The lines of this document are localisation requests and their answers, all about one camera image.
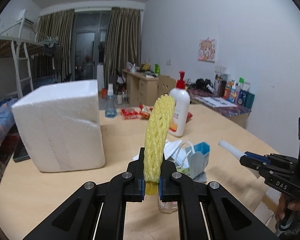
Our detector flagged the metal bunk bed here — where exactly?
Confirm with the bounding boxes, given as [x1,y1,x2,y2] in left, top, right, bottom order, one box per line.
[0,20,63,101]

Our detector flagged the white air conditioner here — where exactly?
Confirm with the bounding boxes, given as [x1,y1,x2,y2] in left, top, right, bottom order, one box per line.
[17,9,38,27]

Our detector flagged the yellow foam net sleeve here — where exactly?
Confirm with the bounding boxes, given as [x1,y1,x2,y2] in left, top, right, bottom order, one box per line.
[143,95,175,196]

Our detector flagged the glass balcony door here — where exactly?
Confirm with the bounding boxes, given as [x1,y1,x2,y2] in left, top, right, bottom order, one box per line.
[71,11,110,81]

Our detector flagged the wooden desk with drawers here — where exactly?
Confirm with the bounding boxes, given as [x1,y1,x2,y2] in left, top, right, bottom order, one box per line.
[122,69,159,107]

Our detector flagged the long patterned side desk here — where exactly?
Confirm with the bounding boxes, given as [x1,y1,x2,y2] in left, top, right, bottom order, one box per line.
[187,88,251,128]

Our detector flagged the white foam strip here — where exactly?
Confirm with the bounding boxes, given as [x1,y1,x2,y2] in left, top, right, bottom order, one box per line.
[218,140,262,179]

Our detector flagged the black smartphone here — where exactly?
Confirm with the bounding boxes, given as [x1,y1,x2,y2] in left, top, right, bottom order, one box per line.
[13,139,30,163]

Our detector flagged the cartoon girl wall poster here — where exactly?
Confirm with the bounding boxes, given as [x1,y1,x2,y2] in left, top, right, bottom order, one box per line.
[198,37,216,63]

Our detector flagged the red wet wipes pack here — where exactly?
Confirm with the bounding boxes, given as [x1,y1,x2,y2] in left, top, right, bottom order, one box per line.
[186,112,193,121]

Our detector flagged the person's right hand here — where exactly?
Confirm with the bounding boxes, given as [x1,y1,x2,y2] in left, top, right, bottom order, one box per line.
[275,194,300,222]

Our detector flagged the red snack packets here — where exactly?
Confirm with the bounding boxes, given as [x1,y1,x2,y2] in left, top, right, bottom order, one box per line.
[121,104,153,120]

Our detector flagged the white cloth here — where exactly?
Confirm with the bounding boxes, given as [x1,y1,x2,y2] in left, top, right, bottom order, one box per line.
[132,139,191,167]

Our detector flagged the white lotion pump bottle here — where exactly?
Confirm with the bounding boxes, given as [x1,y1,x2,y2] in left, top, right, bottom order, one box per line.
[169,71,190,137]

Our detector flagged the toiletries on side desk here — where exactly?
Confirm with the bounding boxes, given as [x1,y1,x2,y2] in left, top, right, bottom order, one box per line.
[213,73,255,110]

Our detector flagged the grey cloth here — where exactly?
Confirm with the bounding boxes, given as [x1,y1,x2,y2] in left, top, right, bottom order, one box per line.
[193,171,207,183]

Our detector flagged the white styrofoam box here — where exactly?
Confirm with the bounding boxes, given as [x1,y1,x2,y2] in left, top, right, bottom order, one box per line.
[12,80,106,173]

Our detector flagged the blue patterned quilt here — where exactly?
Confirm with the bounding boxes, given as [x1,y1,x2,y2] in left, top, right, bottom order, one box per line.
[0,98,18,146]

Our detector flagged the clear blue spray bottle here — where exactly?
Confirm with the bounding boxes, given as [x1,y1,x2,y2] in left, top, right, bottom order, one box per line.
[105,83,117,118]

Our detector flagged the green floral tissue pack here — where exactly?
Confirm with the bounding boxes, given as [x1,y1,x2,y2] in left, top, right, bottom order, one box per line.
[177,167,190,176]

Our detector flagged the brown curtains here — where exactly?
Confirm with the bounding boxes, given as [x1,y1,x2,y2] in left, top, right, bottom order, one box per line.
[37,7,141,87]

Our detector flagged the wooden smiley chair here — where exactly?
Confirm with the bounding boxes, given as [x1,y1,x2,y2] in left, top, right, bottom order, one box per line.
[157,75,176,98]

